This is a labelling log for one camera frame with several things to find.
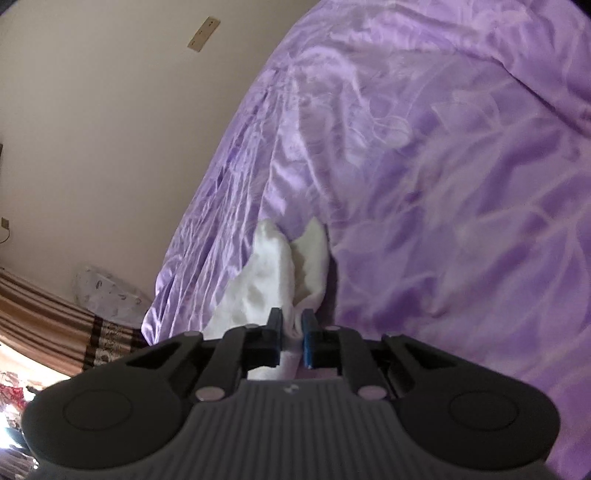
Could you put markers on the purple bed cover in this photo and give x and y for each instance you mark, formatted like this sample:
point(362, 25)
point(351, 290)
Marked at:
point(445, 147)

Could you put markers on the beige wall switch plate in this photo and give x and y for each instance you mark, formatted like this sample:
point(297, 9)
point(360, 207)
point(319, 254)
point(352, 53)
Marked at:
point(202, 35)

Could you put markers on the white patterned pillow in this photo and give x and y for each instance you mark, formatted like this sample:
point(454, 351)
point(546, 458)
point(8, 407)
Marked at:
point(109, 297)

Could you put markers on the white printed t-shirt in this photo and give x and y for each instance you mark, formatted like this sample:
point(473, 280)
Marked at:
point(284, 274)

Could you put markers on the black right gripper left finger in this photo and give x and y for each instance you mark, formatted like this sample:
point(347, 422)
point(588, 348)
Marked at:
point(126, 410)

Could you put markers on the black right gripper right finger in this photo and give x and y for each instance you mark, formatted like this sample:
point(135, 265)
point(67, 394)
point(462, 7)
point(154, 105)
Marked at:
point(456, 410)

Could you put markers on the brown striped curtain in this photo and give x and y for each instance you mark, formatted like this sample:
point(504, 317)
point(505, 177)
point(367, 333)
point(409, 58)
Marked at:
point(56, 333)

